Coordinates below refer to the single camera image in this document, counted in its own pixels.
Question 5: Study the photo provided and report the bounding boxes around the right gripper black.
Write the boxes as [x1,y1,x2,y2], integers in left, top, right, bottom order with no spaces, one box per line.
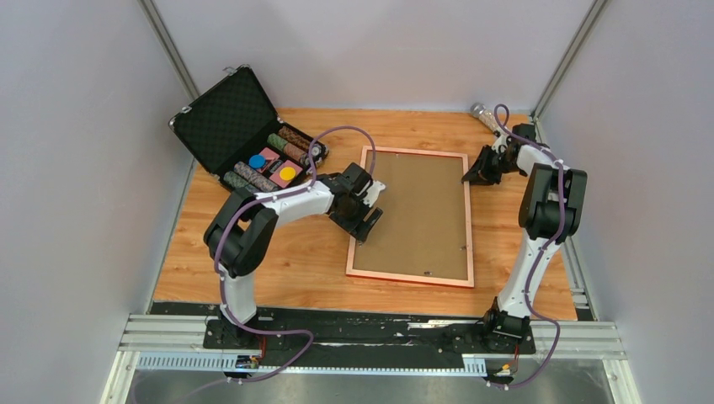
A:
[464,145,522,186]

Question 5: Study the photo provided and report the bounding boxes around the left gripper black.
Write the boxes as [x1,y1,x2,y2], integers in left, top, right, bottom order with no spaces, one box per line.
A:
[330,194,383,244]

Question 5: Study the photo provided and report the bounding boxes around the pink wooden picture frame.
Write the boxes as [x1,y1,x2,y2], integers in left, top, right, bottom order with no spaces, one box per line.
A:
[344,146,476,290]

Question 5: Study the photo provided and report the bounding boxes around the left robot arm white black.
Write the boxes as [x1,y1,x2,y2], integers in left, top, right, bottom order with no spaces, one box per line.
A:
[204,163,386,349]

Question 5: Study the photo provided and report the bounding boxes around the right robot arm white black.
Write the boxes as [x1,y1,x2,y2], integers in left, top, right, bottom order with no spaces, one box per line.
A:
[461,124,588,353]

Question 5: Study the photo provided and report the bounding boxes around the glitter-filled clear tube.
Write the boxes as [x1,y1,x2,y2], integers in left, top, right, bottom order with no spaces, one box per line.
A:
[470,103,502,136]

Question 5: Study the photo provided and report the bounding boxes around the yellow round chip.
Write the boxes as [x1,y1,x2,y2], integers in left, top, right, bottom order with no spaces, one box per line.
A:
[279,166,296,182]

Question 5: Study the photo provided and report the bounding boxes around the brown poker chip roll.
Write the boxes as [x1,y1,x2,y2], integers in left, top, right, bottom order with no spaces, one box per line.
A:
[278,126,324,157]

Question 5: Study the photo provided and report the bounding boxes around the pink card box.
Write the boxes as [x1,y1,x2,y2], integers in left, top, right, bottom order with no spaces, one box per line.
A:
[258,147,303,189]

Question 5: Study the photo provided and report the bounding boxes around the dark green chip roll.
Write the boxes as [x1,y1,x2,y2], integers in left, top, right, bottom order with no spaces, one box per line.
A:
[267,133,306,164]

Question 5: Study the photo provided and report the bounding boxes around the blue round chip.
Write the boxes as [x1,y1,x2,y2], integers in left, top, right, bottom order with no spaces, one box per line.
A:
[248,154,267,171]

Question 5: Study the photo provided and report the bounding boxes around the green poker chip roll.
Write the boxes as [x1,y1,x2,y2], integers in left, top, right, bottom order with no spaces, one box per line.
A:
[222,172,257,193]

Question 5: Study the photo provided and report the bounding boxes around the black foam-lined case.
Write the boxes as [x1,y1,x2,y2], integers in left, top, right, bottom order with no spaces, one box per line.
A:
[168,65,329,190]

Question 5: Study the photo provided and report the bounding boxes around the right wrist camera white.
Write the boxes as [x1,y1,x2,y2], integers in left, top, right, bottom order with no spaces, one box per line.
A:
[491,132,509,154]

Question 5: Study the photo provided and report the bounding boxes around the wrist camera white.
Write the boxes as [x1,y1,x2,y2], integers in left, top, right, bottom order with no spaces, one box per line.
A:
[360,180,386,208]
[491,132,509,154]

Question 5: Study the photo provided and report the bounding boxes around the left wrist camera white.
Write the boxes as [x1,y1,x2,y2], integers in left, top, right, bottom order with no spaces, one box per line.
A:
[360,180,386,208]

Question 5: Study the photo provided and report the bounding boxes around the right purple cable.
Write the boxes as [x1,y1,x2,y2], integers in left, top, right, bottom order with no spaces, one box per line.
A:
[490,104,567,390]

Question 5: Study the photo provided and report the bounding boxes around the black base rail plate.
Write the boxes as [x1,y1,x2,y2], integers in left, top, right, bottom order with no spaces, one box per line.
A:
[150,302,541,370]

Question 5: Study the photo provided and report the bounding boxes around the aluminium frame rail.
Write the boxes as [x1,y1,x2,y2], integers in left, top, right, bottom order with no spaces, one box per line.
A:
[102,307,640,403]

